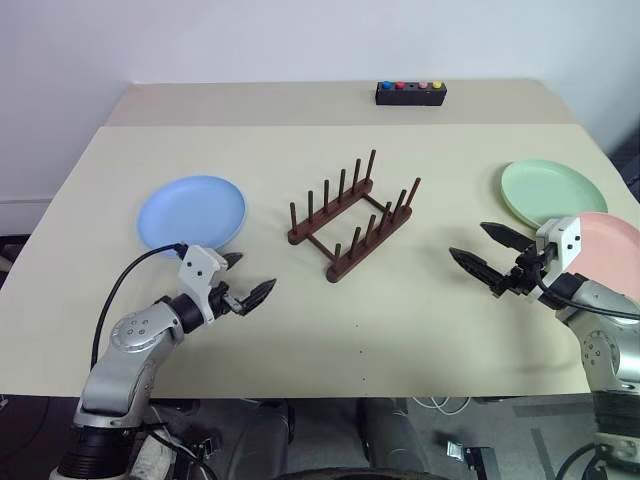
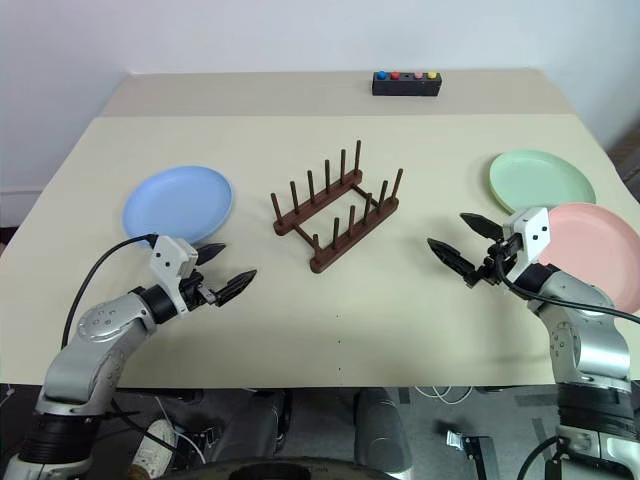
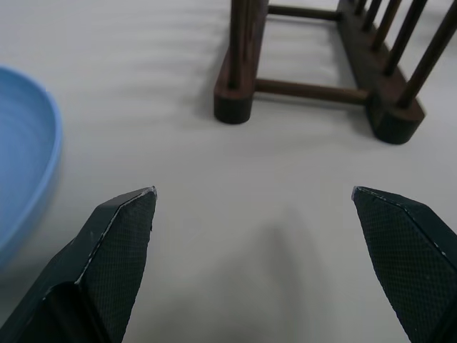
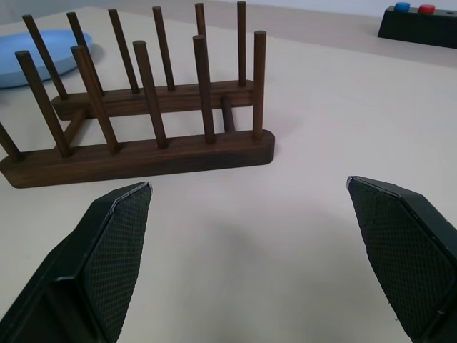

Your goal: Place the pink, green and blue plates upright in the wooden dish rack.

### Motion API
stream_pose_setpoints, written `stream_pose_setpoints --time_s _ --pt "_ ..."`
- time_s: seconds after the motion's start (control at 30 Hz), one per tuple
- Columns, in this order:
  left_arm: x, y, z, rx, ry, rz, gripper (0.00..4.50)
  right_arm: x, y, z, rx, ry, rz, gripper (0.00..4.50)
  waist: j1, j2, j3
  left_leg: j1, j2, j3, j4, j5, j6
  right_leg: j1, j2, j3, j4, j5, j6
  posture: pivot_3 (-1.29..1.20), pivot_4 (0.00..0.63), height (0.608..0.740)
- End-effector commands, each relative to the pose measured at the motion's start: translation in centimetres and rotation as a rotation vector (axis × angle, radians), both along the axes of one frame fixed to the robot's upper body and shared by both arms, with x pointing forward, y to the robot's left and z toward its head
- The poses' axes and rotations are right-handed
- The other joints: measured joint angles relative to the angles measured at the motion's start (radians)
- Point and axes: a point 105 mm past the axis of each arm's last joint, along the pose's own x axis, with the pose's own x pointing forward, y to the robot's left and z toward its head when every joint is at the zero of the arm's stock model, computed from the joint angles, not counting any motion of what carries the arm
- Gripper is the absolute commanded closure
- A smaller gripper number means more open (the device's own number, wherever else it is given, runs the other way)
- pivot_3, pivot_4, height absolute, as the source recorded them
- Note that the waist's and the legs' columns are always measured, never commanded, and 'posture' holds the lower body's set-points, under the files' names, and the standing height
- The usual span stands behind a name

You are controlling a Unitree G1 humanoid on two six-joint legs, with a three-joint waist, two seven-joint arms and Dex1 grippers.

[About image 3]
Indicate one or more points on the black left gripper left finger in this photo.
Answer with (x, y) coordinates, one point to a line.
(107, 271)

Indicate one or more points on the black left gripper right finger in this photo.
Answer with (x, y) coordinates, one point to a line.
(410, 257)

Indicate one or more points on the blue plate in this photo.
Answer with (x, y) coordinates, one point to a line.
(25, 143)

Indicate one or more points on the dark wooden dish rack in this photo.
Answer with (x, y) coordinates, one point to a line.
(233, 103)

